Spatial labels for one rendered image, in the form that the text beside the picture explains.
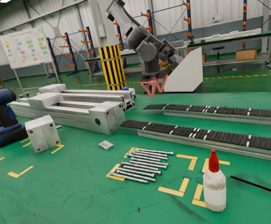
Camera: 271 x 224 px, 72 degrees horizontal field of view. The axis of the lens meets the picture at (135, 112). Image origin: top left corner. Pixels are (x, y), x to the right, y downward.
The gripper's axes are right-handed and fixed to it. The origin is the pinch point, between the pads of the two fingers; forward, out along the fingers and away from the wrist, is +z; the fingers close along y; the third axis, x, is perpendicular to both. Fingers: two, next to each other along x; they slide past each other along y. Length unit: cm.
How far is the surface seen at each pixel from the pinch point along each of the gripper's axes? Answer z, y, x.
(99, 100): 2.9, 4.1, -31.5
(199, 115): 8.1, 1.6, 18.1
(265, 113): 5.8, 0.4, 38.3
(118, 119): 5.5, 17.2, -8.1
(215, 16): -57, -727, -153
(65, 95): 1, 4, -60
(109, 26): -59, -243, -235
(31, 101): -2, 23, -61
